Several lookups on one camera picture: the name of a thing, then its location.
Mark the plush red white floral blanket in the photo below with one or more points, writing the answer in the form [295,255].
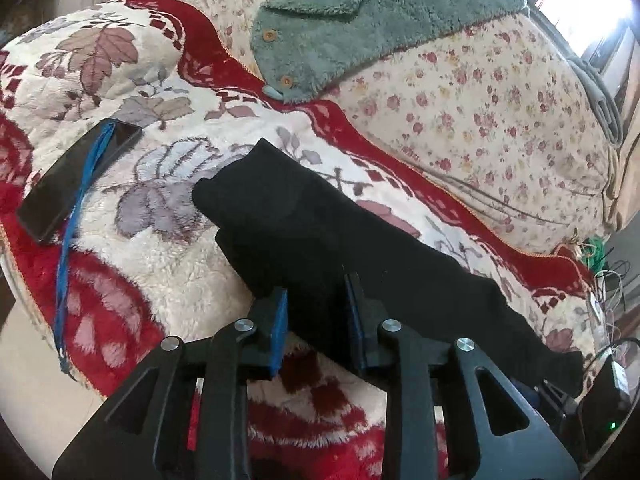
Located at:
[150,270]

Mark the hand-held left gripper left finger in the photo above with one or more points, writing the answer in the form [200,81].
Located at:
[277,332]

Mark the black smartphone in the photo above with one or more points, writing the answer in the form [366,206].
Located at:
[75,180]

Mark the black pants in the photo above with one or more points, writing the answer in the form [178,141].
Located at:
[310,220]

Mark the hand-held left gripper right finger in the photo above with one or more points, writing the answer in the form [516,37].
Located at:
[356,330]

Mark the bright window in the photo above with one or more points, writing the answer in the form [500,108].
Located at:
[575,0]

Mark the cream floral quilt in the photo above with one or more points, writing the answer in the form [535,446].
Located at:
[475,125]

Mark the grey folded cloth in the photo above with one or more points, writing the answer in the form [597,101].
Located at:
[602,100]

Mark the green fleece jacket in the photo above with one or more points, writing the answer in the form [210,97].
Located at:
[375,15]

